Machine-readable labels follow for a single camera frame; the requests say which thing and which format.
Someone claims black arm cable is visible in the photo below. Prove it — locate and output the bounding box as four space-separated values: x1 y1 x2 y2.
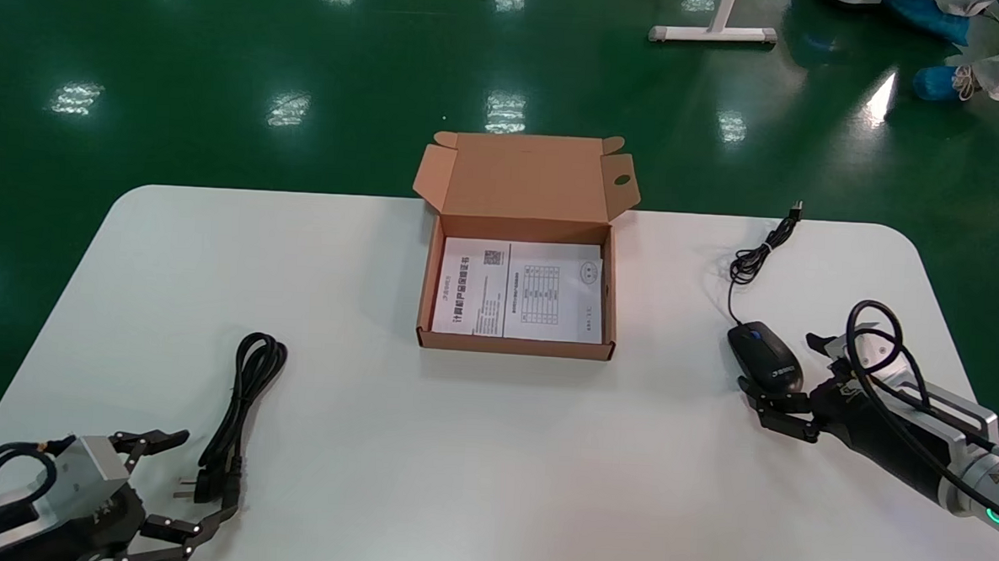
0 434 77 532
837 299 999 531

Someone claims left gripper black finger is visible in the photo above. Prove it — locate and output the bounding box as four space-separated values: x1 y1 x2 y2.
108 426 190 474
112 500 242 561

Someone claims black power cable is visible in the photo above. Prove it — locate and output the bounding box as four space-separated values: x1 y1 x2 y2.
174 329 289 512

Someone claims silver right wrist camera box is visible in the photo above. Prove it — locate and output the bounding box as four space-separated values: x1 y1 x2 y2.
830 324 999 451

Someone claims brown cardboard storage box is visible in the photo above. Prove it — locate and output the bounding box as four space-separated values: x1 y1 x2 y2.
405 127 644 363

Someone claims black wired computer mouse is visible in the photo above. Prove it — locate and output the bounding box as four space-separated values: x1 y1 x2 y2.
723 197 812 394

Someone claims white metal stand foot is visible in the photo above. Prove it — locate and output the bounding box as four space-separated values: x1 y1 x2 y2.
647 0 780 49

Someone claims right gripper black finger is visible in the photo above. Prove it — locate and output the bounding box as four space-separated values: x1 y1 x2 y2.
735 375 825 445
804 330 857 368

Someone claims blue shoe cover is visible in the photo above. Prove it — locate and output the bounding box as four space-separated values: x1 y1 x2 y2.
884 0 974 45
911 62 975 103

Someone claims white printed instruction sheet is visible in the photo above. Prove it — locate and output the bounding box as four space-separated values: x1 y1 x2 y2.
430 237 608 345

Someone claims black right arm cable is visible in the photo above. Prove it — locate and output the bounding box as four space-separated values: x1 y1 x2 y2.
837 299 999 531

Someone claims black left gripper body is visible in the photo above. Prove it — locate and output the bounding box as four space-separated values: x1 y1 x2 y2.
49 478 150 561

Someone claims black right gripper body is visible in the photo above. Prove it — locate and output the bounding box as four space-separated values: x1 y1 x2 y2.
806 380 959 504

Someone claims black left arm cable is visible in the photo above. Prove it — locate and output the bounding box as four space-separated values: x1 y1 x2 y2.
0 434 77 532

